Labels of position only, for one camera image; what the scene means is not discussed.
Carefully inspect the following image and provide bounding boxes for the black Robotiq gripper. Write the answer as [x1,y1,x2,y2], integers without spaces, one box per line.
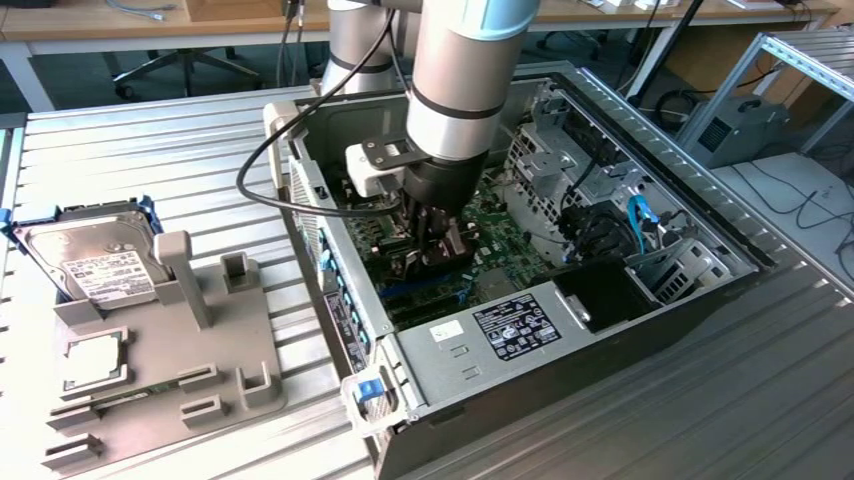
[403,149,493,241]

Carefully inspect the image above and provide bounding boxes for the graphics card with black fan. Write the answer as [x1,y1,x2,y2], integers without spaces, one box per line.
[383,227,481,287]

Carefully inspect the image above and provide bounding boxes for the green Dell motherboard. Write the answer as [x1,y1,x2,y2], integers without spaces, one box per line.
[337,162,573,332]

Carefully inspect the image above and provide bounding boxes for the silver disk bay cage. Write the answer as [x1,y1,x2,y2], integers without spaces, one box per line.
[504,79,762,307]

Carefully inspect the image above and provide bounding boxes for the silver chipset heatsink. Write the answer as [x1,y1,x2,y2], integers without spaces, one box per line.
[477,269,529,301]

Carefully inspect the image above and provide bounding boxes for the blue expansion slot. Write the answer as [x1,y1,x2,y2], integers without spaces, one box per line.
[378,273,462,301]

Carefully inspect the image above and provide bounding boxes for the long black expansion slot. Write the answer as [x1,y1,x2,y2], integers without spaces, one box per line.
[393,302,469,326]
[386,294,466,314]

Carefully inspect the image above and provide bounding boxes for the black plastic shroud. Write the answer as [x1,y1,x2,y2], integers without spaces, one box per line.
[552,257,664,335]

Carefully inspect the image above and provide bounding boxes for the black office chair base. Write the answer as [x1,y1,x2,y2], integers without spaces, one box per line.
[537,28,609,64]
[110,47,266,101]

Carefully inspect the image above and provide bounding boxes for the silver power supply unit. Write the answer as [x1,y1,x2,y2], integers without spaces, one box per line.
[391,279,584,409]

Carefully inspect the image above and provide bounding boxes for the blue plastic disk caddy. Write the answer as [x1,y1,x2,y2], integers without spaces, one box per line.
[0,194,166,241]

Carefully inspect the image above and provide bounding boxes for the grey control box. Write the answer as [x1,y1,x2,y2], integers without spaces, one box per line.
[693,94,793,169]

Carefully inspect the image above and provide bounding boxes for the brown cardboard box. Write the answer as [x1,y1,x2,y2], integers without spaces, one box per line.
[183,0,286,24]

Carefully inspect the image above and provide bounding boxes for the open grey PC case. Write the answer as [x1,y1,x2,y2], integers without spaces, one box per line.
[262,59,780,480]

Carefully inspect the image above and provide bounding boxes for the grey plastic parts rack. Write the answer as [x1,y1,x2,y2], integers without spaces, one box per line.
[40,229,289,476]

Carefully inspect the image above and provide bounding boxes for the silver hard disk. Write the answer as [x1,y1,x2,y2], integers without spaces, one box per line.
[12,212,173,311]

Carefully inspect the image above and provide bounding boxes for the wooden top desk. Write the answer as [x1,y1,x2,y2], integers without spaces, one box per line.
[533,0,842,101]
[0,0,334,114]

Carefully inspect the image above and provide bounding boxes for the aluminium slat table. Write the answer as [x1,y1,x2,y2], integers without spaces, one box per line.
[673,27,854,166]

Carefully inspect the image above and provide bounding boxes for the green loose RAM stick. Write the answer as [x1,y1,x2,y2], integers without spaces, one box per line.
[90,383,183,407]

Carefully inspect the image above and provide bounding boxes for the silver CPU chip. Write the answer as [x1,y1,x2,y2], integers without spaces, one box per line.
[63,333,130,394]

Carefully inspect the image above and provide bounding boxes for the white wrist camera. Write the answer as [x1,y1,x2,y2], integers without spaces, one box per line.
[343,139,429,199]

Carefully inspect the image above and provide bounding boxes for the black wire bundle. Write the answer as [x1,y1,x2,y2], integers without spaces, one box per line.
[557,203,633,262]

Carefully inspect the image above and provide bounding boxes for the blue SATA wire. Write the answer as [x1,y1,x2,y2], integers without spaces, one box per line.
[625,193,654,257]

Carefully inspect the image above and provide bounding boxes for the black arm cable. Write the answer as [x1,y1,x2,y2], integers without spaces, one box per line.
[237,0,419,219]

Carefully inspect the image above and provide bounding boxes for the grey network cable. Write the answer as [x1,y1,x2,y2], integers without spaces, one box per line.
[103,0,181,22]

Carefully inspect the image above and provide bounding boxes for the black floor cable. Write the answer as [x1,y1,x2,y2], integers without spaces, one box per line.
[730,159,854,236]

